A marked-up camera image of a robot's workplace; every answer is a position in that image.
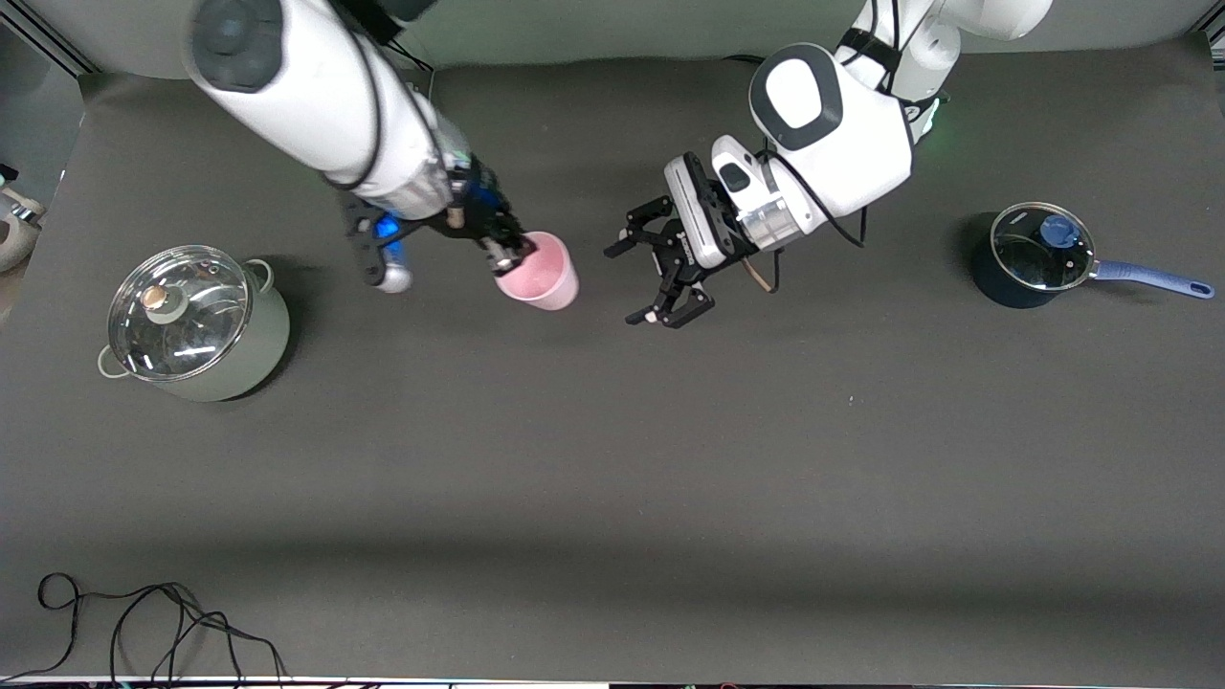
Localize pink plastic cup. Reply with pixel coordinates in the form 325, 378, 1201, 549
495, 231, 580, 312

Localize dark grey table mat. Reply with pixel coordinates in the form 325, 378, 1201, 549
0, 36, 1225, 682

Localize sage green cooking pot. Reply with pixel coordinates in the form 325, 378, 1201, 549
97, 245, 291, 403

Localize glass pot lid beige knob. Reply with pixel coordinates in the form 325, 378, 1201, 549
107, 245, 252, 383

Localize dark blue saucepan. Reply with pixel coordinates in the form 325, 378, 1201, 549
970, 202, 1216, 309

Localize glass saucepan lid blue knob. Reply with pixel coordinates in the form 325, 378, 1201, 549
990, 202, 1095, 291

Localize beige grey rounded object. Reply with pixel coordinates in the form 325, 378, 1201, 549
0, 187, 46, 274

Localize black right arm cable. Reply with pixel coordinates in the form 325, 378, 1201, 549
325, 0, 384, 188

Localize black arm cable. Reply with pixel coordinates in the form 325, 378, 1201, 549
761, 148, 872, 293
325, 0, 384, 188

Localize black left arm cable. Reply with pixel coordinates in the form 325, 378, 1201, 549
761, 148, 872, 293

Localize black right arm base cables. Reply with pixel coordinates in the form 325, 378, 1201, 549
383, 38, 436, 73

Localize thin black looped cable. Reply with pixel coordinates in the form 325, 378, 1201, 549
0, 572, 125, 682

